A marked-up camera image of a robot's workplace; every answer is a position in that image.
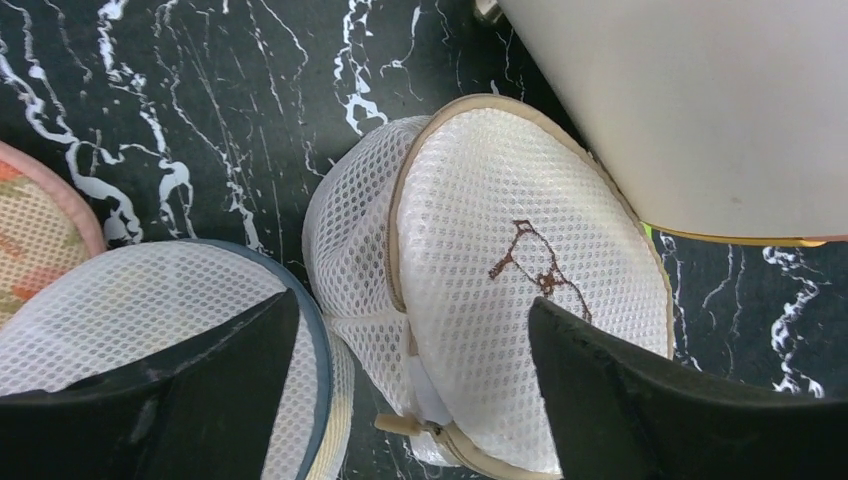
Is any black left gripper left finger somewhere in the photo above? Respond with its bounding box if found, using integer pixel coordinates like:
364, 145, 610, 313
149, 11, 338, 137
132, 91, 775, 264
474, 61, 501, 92
1, 291, 299, 479

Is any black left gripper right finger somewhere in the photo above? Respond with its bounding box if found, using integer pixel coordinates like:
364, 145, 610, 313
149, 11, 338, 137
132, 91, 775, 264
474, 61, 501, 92
528, 298, 847, 479

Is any cream round drawer cabinet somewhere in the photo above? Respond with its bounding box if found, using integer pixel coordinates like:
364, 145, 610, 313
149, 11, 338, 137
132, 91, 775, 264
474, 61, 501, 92
473, 1, 847, 246

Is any blue-trimmed white mesh laundry bag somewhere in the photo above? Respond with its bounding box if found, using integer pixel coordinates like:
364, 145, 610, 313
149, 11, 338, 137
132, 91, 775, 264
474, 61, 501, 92
1, 240, 353, 479

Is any beige-trimmed white mesh laundry bag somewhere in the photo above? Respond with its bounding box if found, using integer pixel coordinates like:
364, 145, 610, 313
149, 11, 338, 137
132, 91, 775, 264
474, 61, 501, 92
302, 94, 673, 479

